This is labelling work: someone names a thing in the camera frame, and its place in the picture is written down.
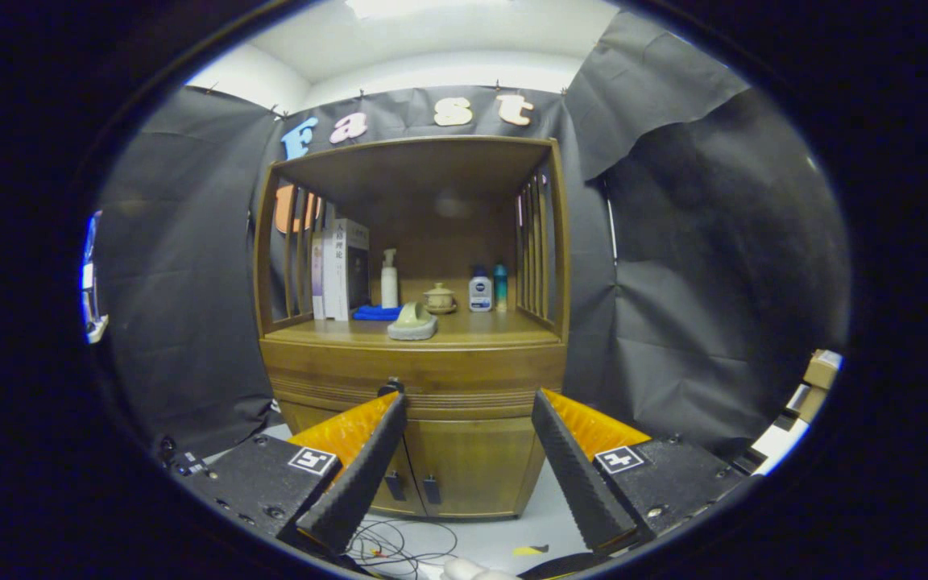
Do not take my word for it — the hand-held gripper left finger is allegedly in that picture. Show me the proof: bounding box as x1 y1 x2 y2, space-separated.
178 390 410 557

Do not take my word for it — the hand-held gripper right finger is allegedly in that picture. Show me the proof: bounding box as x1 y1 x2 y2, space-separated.
530 387 763 557

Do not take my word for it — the beige lidded teacup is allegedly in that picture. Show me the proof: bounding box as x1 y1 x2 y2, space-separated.
424 282 458 315

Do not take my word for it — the ceiling light panel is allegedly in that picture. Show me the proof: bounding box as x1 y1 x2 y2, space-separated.
343 0 513 21

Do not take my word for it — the white board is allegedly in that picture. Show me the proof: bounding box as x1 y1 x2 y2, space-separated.
750 415 810 476

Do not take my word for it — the black cable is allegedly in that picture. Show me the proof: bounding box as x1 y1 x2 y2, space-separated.
347 520 458 577

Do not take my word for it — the wooden countertop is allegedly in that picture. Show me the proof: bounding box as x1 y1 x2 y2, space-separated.
264 310 563 349

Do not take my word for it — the black power strip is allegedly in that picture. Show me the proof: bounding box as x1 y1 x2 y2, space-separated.
159 435 211 478

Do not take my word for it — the white pump bottle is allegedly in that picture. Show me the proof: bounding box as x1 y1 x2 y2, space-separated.
380 248 400 309

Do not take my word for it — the wooden cabinet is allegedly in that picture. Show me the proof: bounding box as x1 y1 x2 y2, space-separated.
253 135 571 519

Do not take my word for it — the white bluish device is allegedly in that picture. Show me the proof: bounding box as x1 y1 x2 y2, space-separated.
81 211 110 345

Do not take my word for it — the wooden cabinet door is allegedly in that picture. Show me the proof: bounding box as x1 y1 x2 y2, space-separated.
279 396 425 516
404 415 547 519

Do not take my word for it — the white book dark portrait cover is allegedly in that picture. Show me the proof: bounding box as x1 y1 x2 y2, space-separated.
323 217 371 322

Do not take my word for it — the wooden drawer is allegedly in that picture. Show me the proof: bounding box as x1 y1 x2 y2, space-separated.
260 337 568 413

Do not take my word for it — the pale purple book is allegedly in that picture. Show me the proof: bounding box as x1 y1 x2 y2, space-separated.
311 231 327 321

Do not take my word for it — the white lotion bottle blue cap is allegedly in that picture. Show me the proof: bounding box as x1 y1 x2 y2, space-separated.
468 267 494 313

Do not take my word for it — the black backdrop cloth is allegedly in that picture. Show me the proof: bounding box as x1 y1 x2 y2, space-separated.
93 10 851 460

